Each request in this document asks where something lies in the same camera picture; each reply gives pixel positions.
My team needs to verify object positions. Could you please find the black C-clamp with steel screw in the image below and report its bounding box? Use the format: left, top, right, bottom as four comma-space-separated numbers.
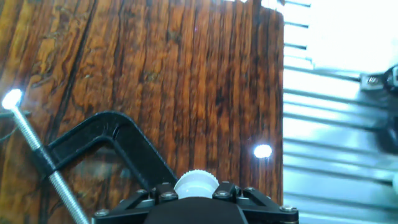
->
9, 105, 180, 224

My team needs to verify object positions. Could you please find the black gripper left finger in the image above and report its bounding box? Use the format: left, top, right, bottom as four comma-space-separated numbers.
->
92, 182, 180, 224

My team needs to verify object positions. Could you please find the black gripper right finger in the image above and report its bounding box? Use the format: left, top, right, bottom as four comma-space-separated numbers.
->
212, 182, 300, 224

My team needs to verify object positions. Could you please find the brown wooden board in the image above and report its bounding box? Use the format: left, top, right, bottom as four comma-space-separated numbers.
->
0, 0, 285, 224

